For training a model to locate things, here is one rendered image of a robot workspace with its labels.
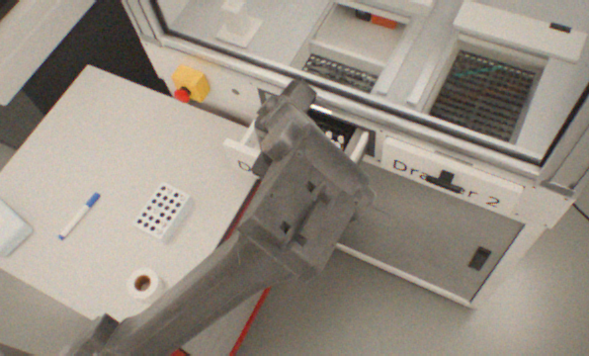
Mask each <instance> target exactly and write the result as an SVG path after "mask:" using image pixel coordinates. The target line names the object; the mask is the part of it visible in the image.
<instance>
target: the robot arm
mask: <svg viewBox="0 0 589 356"><path fill-rule="evenodd" d="M317 94H318V93H317V92H316V91H315V90H314V89H313V88H312V87H310V86H309V85H308V84H307V83H306V82H305V81H304V80H303V79H302V80H301V81H299V80H295V79H294V80H291V82H290V83H289V84H288V85H287V87H286V88H285V89H284V90H283V92H282V93H281V94H280V96H279V97H278V98H277V97H274V96H273V95H271V96H270V97H269V98H267V99H266V101H265V102H264V103H263V104H262V106H261V107H260V108H259V109H258V111H257V112H256V114H257V115H258V116H257V117H256V121H255V125H254V128H255V132H256V137H257V140H258V143H259V147H260V150H261V151H260V152H259V154H258V156H257V158H256V161H255V163H254V165H253V166H252V168H251V169H252V172H253V174H254V175H256V176H258V177H260V176H262V177H264V178H263V180H262V182H261V183H260V185H259V187H258V189H257V191H256V195H255V197H254V199H253V200H252V202H251V204H250V206H249V208H248V210H247V212H246V214H245V216H244V217H243V219H242V221H241V223H240V225H239V227H238V228H237V231H236V232H235V233H234V234H233V235H232V236H231V237H230V238H229V239H227V240H226V241H225V242H224V243H223V244H222V245H220V246H219V247H218V248H217V249H216V250H215V251H213V252H212V253H211V254H210V255H209V256H208V257H206V258H205V259H204V260H203V261H202V262H201V263H199V264H198V265H197V266H196V267H195V268H194V269H192V270H191V271H190V272H189V273H188V274H187V275H185V276H184V277H183V278H182V279H181V280H179V281H178V282H177V283H176V284H175V285H174V286H172V287H171V288H170V289H169V290H168V291H167V292H166V293H165V294H164V295H163V296H162V297H161V298H159V299H158V300H157V301H156V302H155V303H154V304H152V305H151V306H150V307H149V308H148V309H146V310H145V311H143V312H141V313H139V314H137V315H135V316H131V317H127V318H124V319H123V320H122V321H121V322H119V321H118V320H116V319H115V318H112V317H111V316H109V315H108V314H107V313H104V314H103V315H102V316H101V317H99V316H97V317H96V318H95V319H93V320H92V321H91V322H90V323H89V324H88V325H87V326H86V327H85V329H84V330H83V331H82V332H81V333H80V335H79V336H78V337H77V338H76V340H75V341H74V342H73V344H72V346H71V348H70V349H69V350H68V352H67V353H66V355H65V356H168V355H170V354H171V353H173V352H174V351H175V350H177V349H178V348H180V347H181V346H182V345H184V344H185V343H187V342H188V341H190V340H191V339H192V338H194V337H195V336H197V335H198V334H199V333H201V332H202V331H204V330H205V329H207V328H208V327H209V326H211V325H212V324H214V323H215V322H216V321H218V320H219V319H221V318H222V317H223V316H225V315H228V314H229V313H231V312H232V311H234V310H235V309H237V308H238V307H239V306H241V305H242V304H244V303H245V302H247V301H248V300H249V299H251V298H252V297H254V296H255V295H256V294H257V293H259V292H261V291H263V290H265V289H267V288H269V287H271V286H273V285H275V284H278V283H281V282H286V281H289V280H291V279H293V278H295V277H298V278H299V279H300V280H301V281H302V282H304V284H305V283H306V282H308V281H309V280H311V279H312V278H314V277H315V276H317V275H318V274H319V273H321V271H322V270H323V268H324V266H325V264H326V263H327V261H328V259H329V257H330V255H331V254H332V252H333V250H334V248H335V246H336V244H337V243H338V241H339V239H340V237H341V235H342V233H343V230H344V228H345V226H346V225H347V224H353V223H356V222H357V221H358V220H359V219H361V218H362V217H363V216H364V215H365V214H366V213H367V211H368V210H369V209H370V207H371V206H372V204H373V203H374V202H375V198H376V193H375V192H374V191H373V190H372V189H371V188H370V186H369V185H368V184H369V181H370V175H369V174H368V173H367V172H366V171H364V170H363V169H362V168H361V167H360V166H359V165H358V164H357V163H355V162H354V161H353V160H352V159H351V158H350V157H349V156H348V155H347V154H346V153H345V152H344V151H343V150H342V149H341V148H340V147H339V146H338V145H337V144H336V143H335V142H334V141H333V140H332V139H331V138H329V137H328V136H327V135H326V134H325V133H324V132H323V131H322V130H321V129H320V128H319V127H318V126H317V123H316V122H315V121H313V120H312V119H311V118H310V117H309V116H308V115H307V112H308V110H309V109H310V108H311V106H312V105H313V104H314V102H315V101H316V95H317Z"/></svg>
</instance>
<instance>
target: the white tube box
mask: <svg viewBox="0 0 589 356"><path fill-rule="evenodd" d="M167 188H170V189H171V190H172V193H171V194H168V193H167V191H166V189H167ZM180 194H183V195H184V196H185V200H184V201H181V200H180V199H179V195H180ZM193 204H194V200H193V199H192V197H191V196H190V195H188V194H186V193H184V192H182V191H180V190H178V189H176V188H174V187H172V186H170V185H169V184H167V183H165V182H162V183H161V184H160V186H159V187H158V189H157V190H156V191H155V193H154V194H153V196H152V197H151V198H150V200H149V201H148V202H147V204H146V205H145V207H144V208H143V209H142V211H141V212H140V214H139V215H138V216H137V218H136V219H135V220H134V222H133V223H132V225H133V226H134V227H135V228H136V229H138V230H139V231H141V232H143V233H145V234H147V235H149V236H150V237H152V238H154V239H156V240H158V241H160V242H161V243H163V244H165V245H166V244H167V242H168V239H169V238H170V236H171V235H172V233H173V232H174V231H175V229H176V228H177V226H179V224H180V223H181V221H182V220H183V218H184V217H185V215H186V214H187V213H188V211H189V210H190V208H191V207H192V205H193ZM153 208H157V209H158V211H159V213H158V214H157V215H156V214H155V213H153V212H152V209H153ZM161 222H166V223H167V227H162V226H161ZM158 227H161V229H162V230H163V231H162V233H161V234H158V233H157V232H156V229H157V228H158Z"/></svg>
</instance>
